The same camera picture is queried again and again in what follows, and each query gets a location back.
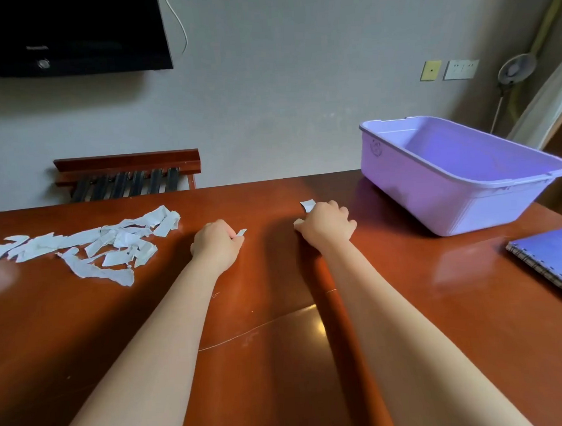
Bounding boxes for white paper scraps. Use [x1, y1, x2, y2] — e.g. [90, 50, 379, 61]
[0, 195, 321, 296]

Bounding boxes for yellowish wall pipe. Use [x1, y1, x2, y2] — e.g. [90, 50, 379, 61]
[503, 0, 562, 112]

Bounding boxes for person's left forearm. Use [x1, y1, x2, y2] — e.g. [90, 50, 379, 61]
[35, 261, 233, 426]

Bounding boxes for person's right hand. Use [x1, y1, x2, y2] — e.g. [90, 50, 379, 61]
[292, 198, 359, 258]

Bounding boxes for person's left hand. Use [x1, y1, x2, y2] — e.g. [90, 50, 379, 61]
[188, 217, 247, 277]

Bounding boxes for purple plastic basket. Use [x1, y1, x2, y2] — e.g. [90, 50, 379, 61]
[358, 107, 562, 243]

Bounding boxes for white sheer curtain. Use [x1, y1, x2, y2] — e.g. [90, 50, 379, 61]
[501, 48, 562, 153]

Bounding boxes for white television cable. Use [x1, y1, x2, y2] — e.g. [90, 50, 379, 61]
[158, 0, 190, 56]

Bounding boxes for person's right forearm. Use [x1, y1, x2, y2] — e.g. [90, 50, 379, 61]
[318, 229, 535, 426]

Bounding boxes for brown wooden desk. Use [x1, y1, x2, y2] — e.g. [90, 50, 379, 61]
[0, 157, 562, 426]

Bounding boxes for yellow wall plate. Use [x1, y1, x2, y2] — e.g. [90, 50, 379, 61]
[419, 59, 444, 83]

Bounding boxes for black wall television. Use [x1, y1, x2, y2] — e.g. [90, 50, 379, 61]
[0, 0, 174, 80]

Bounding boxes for standing floor fan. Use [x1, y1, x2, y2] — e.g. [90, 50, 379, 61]
[484, 52, 542, 136]

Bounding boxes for purple spiral notebook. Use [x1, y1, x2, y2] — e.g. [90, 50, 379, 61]
[504, 223, 562, 316]

